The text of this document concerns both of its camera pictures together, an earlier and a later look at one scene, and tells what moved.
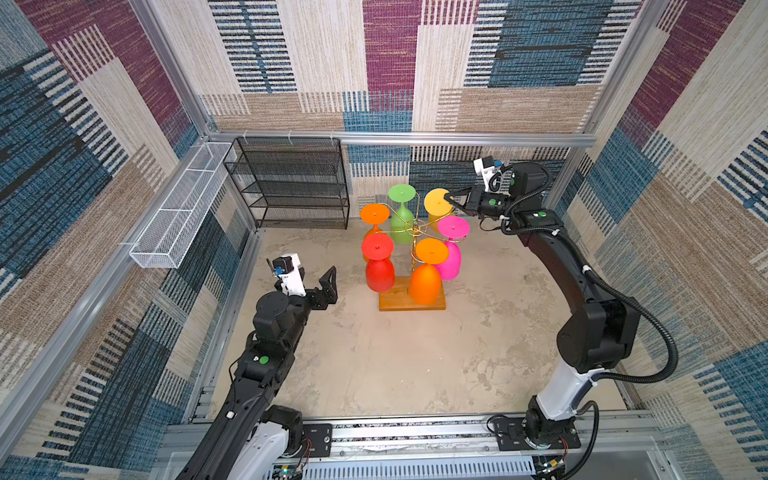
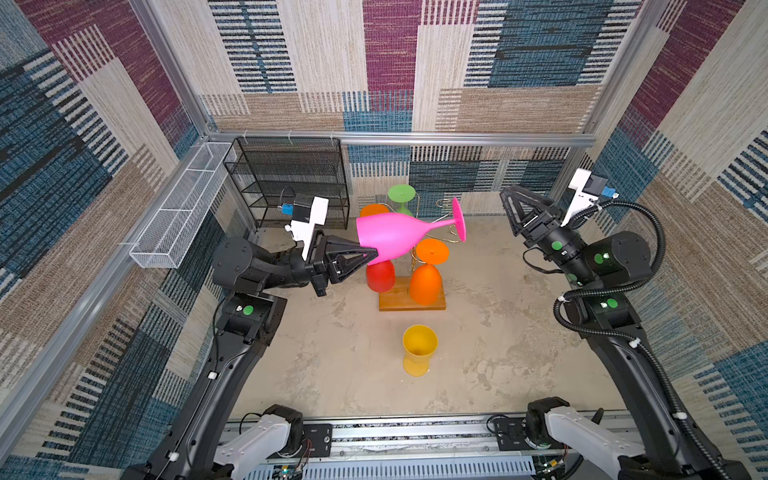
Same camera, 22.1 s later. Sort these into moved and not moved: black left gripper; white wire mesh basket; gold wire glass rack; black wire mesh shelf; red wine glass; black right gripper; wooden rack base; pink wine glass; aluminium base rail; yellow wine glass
Moved: yellow wine glass; black left gripper; black right gripper; pink wine glass
Not moved: wooden rack base; black wire mesh shelf; white wire mesh basket; gold wire glass rack; red wine glass; aluminium base rail
